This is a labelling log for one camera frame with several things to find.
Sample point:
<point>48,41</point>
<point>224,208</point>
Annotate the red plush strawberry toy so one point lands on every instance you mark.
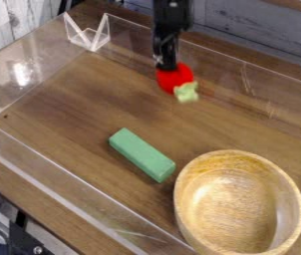
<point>179,83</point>

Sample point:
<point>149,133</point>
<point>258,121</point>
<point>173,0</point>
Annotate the green rectangular block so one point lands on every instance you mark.
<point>149,159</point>

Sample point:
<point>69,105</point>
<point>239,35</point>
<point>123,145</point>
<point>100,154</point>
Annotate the clear acrylic corner bracket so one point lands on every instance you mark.
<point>89,38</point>

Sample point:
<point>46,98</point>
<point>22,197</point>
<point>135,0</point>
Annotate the black clamp with bolt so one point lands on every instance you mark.
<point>24,243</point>

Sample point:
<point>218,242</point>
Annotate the clear acrylic front wall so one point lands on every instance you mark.
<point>86,218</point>

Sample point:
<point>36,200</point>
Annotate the wooden oval bowl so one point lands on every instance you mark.
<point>238,205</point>

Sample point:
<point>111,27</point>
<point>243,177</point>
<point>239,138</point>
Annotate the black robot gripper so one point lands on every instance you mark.
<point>172,17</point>

